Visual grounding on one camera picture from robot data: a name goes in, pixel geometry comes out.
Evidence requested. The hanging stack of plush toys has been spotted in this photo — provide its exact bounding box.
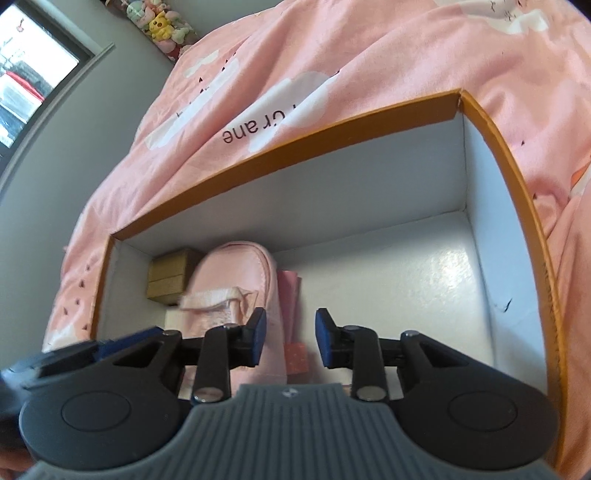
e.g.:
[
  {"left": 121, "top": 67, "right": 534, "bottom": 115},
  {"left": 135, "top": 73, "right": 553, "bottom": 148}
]
[{"left": 104, "top": 0, "right": 204, "bottom": 62}]

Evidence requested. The pink paper packet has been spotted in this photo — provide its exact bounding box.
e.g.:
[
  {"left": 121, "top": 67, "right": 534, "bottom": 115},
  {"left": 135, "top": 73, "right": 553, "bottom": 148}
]
[{"left": 277, "top": 270, "right": 304, "bottom": 346}]

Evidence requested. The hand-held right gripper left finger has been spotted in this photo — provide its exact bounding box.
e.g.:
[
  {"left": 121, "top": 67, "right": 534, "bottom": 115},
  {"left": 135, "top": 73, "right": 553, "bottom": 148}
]
[{"left": 108, "top": 308, "right": 268, "bottom": 404}]

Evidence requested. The small salmon dotted card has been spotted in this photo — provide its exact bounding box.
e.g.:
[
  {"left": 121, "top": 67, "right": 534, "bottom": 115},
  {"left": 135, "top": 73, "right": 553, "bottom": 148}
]
[{"left": 285, "top": 342, "right": 308, "bottom": 376}]

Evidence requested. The pink cloud print blanket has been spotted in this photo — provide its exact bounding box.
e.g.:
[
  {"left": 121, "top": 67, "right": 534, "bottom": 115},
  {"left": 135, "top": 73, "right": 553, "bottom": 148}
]
[{"left": 44, "top": 0, "right": 591, "bottom": 462}]

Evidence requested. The pink fabric pouch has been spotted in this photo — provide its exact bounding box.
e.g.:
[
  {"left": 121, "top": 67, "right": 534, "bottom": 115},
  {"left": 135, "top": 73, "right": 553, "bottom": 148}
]
[{"left": 178, "top": 241, "right": 288, "bottom": 385}]

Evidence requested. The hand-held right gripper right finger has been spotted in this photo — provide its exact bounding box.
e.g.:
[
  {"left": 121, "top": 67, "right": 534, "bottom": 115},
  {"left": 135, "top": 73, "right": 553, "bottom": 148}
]
[{"left": 315, "top": 308, "right": 465, "bottom": 403}]

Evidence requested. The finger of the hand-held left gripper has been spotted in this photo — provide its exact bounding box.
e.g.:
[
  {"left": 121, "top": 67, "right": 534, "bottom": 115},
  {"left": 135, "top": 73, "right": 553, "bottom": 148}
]
[{"left": 95, "top": 327, "right": 163, "bottom": 363}]

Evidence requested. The orange cardboard box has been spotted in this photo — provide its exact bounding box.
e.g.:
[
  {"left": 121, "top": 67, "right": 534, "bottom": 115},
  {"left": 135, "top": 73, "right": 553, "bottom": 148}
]
[{"left": 90, "top": 89, "right": 570, "bottom": 476}]

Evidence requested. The gold cardboard box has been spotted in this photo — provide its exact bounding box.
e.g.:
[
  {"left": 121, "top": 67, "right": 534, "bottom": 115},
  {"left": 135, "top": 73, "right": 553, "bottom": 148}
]
[{"left": 147, "top": 248, "right": 205, "bottom": 305}]

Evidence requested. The window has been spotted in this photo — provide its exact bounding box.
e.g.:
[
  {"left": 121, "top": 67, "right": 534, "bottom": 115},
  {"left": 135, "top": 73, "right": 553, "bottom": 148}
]
[{"left": 0, "top": 0, "right": 115, "bottom": 195}]

